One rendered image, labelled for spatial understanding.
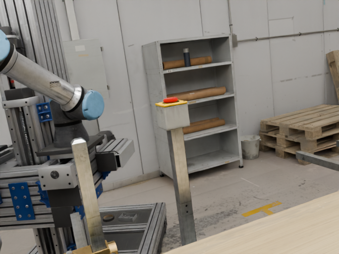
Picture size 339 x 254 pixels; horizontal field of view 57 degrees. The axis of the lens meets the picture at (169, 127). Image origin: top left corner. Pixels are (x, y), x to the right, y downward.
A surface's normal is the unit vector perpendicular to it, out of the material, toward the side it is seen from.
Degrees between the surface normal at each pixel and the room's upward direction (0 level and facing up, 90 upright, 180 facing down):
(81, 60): 90
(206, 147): 90
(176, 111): 90
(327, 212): 0
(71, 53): 90
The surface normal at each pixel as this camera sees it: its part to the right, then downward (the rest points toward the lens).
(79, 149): 0.37, 0.14
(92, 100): 0.87, 0.07
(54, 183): -0.11, 0.22
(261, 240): -0.13, -0.97
